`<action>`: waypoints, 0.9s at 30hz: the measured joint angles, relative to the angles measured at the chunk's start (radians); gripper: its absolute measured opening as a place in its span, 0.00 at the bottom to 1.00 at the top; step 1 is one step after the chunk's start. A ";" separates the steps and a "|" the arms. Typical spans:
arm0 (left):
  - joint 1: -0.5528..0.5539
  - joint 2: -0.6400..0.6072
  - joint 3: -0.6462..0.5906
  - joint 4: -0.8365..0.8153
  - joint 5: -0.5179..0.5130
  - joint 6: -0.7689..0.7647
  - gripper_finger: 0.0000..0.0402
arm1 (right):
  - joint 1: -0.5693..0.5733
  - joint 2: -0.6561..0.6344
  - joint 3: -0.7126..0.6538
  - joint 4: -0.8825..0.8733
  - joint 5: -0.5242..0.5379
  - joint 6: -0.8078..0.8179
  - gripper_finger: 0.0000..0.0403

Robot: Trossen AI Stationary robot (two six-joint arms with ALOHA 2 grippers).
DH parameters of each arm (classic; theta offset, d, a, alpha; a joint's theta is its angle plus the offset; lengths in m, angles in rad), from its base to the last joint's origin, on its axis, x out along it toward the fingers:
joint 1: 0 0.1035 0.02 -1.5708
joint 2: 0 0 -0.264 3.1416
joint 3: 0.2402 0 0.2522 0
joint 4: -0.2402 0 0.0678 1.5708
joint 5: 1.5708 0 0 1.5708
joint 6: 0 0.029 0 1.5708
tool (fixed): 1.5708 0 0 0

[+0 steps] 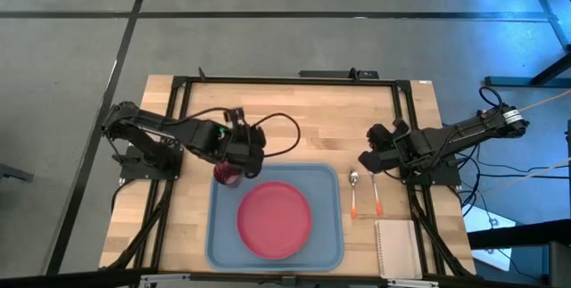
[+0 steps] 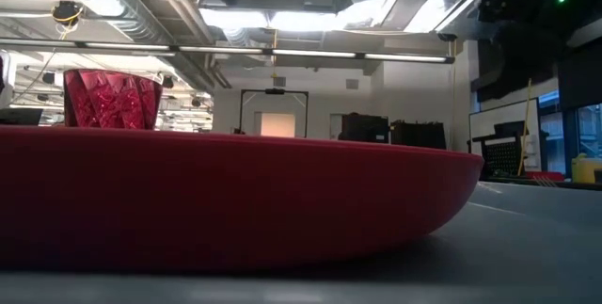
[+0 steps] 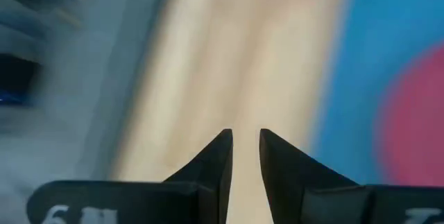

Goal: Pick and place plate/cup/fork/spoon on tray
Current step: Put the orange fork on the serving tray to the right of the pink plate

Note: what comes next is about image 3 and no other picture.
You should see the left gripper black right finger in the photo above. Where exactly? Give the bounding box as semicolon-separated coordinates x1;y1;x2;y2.
259;128;361;224

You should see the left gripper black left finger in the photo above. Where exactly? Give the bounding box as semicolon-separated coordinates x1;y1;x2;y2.
162;128;234;224

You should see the pink-red round plate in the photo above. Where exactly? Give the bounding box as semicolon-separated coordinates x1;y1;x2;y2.
375;43;444;187

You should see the blue plastic tray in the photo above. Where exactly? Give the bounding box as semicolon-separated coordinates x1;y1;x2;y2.
308;0;444;187

